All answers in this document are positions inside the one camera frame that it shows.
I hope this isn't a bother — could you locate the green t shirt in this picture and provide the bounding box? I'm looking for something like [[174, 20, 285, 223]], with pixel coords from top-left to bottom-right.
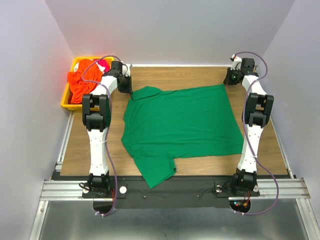
[[121, 84, 244, 188]]

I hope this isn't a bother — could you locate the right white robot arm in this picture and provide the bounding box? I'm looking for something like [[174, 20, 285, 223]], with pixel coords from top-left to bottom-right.
[[223, 54, 274, 195]]

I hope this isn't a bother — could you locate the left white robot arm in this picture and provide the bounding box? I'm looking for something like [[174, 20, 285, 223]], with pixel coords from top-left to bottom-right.
[[79, 61, 132, 198]]

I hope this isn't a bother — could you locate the pink white t shirt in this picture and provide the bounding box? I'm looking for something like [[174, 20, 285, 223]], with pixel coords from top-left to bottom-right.
[[73, 58, 110, 72]]

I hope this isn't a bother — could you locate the orange t shirt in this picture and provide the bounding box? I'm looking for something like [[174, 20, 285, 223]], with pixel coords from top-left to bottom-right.
[[67, 60, 105, 104]]

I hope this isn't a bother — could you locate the yellow plastic bin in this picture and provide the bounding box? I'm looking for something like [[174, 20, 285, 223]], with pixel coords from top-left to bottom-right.
[[61, 56, 117, 111]]

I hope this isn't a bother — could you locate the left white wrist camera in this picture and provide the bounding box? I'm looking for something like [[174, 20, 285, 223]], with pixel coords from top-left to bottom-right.
[[122, 63, 133, 77]]

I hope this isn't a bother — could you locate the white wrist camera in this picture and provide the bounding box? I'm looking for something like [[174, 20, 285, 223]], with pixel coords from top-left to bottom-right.
[[122, 63, 133, 77], [230, 54, 242, 71]]

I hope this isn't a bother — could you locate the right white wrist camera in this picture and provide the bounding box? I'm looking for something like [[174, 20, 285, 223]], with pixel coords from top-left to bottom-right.
[[230, 54, 242, 71]]

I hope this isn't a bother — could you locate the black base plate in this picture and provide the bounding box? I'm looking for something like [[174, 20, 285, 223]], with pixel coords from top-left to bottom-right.
[[51, 174, 261, 210]]

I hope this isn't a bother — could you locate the aluminium frame rail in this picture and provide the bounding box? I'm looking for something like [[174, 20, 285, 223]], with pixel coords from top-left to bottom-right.
[[29, 111, 82, 240]]

